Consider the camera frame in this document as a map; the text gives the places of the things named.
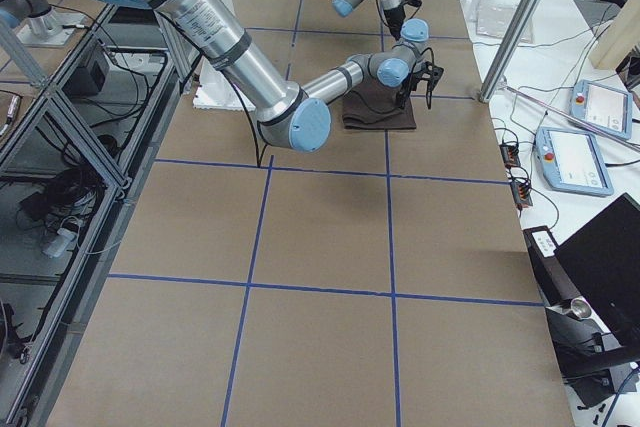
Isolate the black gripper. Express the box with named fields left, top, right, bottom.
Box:
left=396, top=73, right=421, bottom=109
left=383, top=7, right=405, bottom=30

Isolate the brown t-shirt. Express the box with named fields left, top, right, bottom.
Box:
left=342, top=80, right=416, bottom=131

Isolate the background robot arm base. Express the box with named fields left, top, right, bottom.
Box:
left=1, top=0, right=85, bottom=47

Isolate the clear plastic bag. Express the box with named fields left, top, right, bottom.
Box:
left=476, top=0, right=518, bottom=38

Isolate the orange connector block upper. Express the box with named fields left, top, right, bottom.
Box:
left=499, top=143, right=521, bottom=168

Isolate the orange connector block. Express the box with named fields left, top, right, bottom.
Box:
left=510, top=178, right=533, bottom=211
left=499, top=143, right=521, bottom=168

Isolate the orange connector block lower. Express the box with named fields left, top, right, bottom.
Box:
left=510, top=178, right=533, bottom=211

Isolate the lower teach pendant tablet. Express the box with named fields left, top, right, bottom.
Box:
left=535, top=127, right=614, bottom=197

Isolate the teach pendant tablet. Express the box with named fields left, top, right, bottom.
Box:
left=535, top=127, right=614, bottom=197
left=570, top=80, right=634, bottom=141

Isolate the upper teach pendant tablet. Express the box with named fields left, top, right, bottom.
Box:
left=570, top=80, right=634, bottom=141

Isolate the black monitor on stand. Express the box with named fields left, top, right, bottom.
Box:
left=523, top=193, right=639, bottom=407

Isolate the aluminium frame post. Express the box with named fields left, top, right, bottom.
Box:
left=478, top=0, right=541, bottom=103

